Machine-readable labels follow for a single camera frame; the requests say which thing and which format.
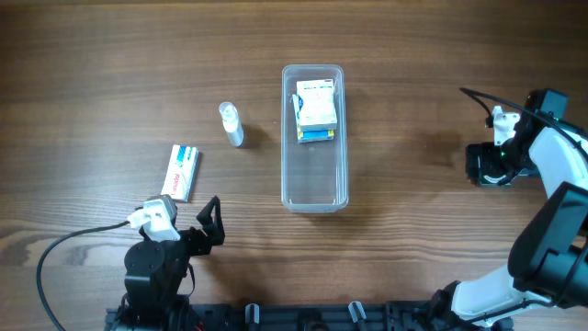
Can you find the clear plastic container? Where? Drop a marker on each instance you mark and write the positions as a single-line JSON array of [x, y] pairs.
[[314, 165]]

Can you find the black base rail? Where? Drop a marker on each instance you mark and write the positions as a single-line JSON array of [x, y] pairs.
[[389, 316]]

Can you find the blue VapoDrops box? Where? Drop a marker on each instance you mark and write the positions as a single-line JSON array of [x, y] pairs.
[[309, 136]]

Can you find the white spray bottle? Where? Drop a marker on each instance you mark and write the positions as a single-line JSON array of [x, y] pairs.
[[231, 123]]

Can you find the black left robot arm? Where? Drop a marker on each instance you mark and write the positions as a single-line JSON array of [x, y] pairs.
[[156, 266]]

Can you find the white Panadol box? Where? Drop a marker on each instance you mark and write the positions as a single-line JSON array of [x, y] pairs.
[[180, 172]]

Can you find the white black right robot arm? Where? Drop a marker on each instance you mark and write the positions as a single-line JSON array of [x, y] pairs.
[[544, 269]]

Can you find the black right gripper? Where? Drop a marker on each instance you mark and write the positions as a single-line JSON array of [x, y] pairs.
[[480, 165]]

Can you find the white medicine box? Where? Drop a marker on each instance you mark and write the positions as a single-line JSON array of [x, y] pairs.
[[316, 105]]

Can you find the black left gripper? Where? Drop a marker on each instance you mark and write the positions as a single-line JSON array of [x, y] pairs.
[[198, 235]]

